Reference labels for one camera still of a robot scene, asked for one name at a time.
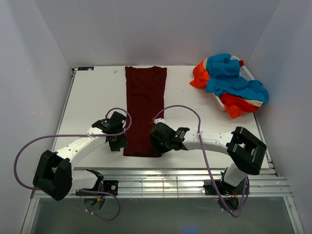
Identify dark red t shirt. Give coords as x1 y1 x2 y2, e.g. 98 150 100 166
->
123 66 167 157

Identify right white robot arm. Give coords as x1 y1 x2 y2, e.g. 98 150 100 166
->
150 119 267 194

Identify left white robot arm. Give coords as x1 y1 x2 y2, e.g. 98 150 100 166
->
33 108 131 201

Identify blue label sticker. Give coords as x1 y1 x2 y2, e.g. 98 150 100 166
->
77 66 94 71

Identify orange t shirt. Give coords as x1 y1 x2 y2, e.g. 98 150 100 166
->
190 59 263 118

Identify blue t shirt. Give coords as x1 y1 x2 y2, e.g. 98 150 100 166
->
206 54 269 104

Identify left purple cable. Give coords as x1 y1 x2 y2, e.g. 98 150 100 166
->
13 107 133 222

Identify purple cable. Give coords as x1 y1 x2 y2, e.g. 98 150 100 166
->
153 104 251 218
13 107 133 222

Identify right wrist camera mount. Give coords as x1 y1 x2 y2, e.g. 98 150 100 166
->
152 117 166 126

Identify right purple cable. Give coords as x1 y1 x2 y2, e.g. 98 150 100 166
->
153 104 251 218

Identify aluminium frame rails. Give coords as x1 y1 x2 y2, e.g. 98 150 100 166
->
31 167 293 199

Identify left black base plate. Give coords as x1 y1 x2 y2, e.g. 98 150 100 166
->
75 180 119 196

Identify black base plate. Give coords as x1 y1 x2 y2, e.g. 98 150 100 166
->
203 179 250 196
75 180 119 196

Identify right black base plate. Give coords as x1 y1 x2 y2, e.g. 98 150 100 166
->
203 179 250 196

